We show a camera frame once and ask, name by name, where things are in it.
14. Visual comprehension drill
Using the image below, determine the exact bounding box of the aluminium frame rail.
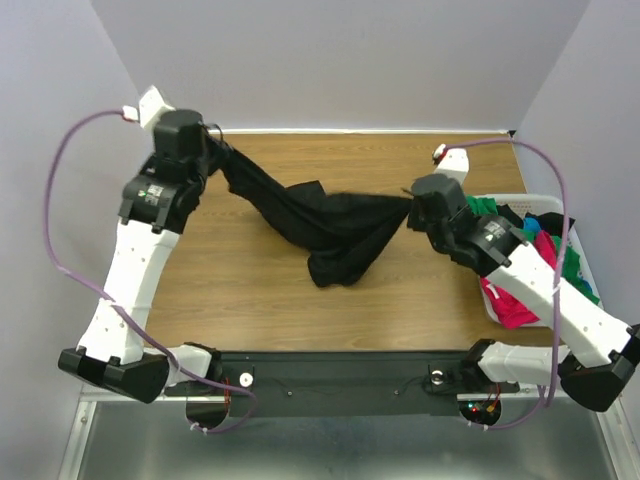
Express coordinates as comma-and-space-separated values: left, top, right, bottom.
59, 388, 209, 479

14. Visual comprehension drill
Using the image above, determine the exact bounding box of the pink t shirt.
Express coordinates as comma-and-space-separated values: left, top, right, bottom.
480, 229, 561, 329

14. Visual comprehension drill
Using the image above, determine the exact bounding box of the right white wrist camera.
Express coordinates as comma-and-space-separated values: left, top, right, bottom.
432, 144, 470, 184

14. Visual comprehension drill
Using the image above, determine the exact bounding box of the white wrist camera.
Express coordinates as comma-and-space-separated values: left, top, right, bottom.
432, 144, 470, 184
121, 85, 175, 132

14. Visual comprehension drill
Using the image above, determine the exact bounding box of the blue t shirt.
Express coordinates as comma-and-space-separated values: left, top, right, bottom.
522, 216, 542, 236

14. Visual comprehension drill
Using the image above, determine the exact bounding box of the black t shirt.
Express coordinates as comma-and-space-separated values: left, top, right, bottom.
497, 204, 564, 237
214, 137, 416, 289

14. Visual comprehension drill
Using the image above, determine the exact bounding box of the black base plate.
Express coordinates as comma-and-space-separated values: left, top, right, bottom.
164, 350, 521, 418

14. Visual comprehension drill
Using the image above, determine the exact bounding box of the green t shirt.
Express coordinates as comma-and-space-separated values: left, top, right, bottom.
467, 194, 600, 305

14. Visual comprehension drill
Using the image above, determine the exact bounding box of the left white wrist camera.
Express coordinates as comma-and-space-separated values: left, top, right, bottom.
121, 85, 175, 132

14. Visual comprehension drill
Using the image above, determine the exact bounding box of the white laundry basket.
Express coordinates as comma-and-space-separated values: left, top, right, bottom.
467, 194, 601, 329

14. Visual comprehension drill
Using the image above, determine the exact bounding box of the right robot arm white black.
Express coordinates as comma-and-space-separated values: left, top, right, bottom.
408, 174, 639, 412

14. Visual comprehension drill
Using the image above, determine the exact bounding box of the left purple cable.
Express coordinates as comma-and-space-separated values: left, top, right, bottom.
43, 109, 259, 435

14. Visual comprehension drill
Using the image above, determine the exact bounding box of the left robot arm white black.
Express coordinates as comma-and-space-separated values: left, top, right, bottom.
58, 109, 223, 404

